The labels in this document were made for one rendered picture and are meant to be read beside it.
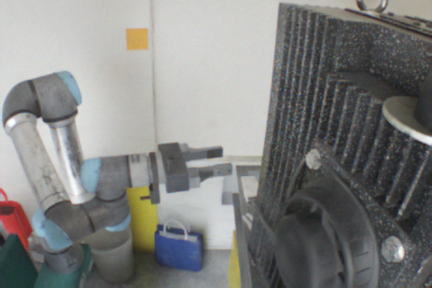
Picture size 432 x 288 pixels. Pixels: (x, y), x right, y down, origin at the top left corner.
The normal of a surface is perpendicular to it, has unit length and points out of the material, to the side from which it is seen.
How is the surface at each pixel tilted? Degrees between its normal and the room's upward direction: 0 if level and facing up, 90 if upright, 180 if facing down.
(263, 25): 90
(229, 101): 90
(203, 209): 90
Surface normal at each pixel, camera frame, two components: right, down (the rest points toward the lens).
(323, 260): 0.21, -0.34
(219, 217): 0.03, 0.47
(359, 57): 0.27, 0.47
